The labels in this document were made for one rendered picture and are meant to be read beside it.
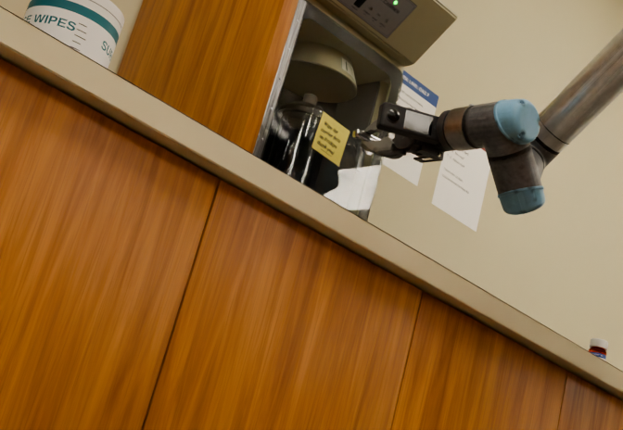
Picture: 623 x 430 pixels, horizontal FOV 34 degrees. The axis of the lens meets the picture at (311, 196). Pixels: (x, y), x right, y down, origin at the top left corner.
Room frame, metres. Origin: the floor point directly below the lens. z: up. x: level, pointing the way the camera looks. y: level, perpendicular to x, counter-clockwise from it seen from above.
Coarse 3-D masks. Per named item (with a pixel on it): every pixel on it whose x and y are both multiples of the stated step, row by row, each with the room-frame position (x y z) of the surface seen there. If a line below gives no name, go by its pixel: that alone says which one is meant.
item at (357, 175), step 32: (320, 32) 1.69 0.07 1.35; (288, 64) 1.66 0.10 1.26; (320, 64) 1.71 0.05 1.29; (352, 64) 1.75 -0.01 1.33; (384, 64) 1.80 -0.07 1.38; (288, 96) 1.67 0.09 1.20; (320, 96) 1.72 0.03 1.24; (352, 96) 1.77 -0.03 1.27; (384, 96) 1.82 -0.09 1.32; (288, 128) 1.69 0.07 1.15; (352, 128) 1.78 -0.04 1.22; (288, 160) 1.70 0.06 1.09; (320, 160) 1.75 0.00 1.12; (352, 160) 1.79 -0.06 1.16; (320, 192) 1.76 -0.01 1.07; (352, 192) 1.81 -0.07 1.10
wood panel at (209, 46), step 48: (144, 0) 1.90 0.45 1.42; (192, 0) 1.76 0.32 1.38; (240, 0) 1.63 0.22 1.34; (288, 0) 1.54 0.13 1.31; (144, 48) 1.85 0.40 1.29; (192, 48) 1.71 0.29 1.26; (240, 48) 1.60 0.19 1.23; (192, 96) 1.67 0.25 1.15; (240, 96) 1.56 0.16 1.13; (240, 144) 1.53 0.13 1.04
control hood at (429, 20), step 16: (320, 0) 1.68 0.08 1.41; (336, 0) 1.68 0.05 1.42; (416, 0) 1.72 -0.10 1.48; (432, 0) 1.72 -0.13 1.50; (352, 16) 1.71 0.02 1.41; (416, 16) 1.74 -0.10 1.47; (432, 16) 1.75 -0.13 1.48; (448, 16) 1.76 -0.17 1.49; (368, 32) 1.76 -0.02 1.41; (400, 32) 1.77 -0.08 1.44; (416, 32) 1.78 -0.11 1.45; (432, 32) 1.78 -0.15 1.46; (384, 48) 1.80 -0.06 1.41; (400, 48) 1.80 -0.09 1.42; (416, 48) 1.81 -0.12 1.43
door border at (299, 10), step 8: (304, 0) 1.66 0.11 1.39; (296, 8) 1.64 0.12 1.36; (304, 8) 1.66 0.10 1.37; (296, 16) 1.65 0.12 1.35; (296, 24) 1.65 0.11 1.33; (296, 32) 1.66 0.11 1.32; (288, 40) 1.65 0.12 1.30; (288, 48) 1.65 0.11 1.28; (288, 56) 1.66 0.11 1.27; (280, 64) 1.65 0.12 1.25; (280, 72) 1.65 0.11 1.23; (280, 80) 1.66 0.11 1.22; (272, 88) 1.64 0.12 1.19; (280, 88) 1.66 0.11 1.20; (272, 96) 1.65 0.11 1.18; (272, 104) 1.65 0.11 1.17; (272, 112) 1.66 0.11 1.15; (264, 120) 1.65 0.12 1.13; (264, 128) 1.65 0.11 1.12; (264, 136) 1.66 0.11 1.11; (256, 144) 1.65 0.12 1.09; (256, 152) 1.65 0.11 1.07
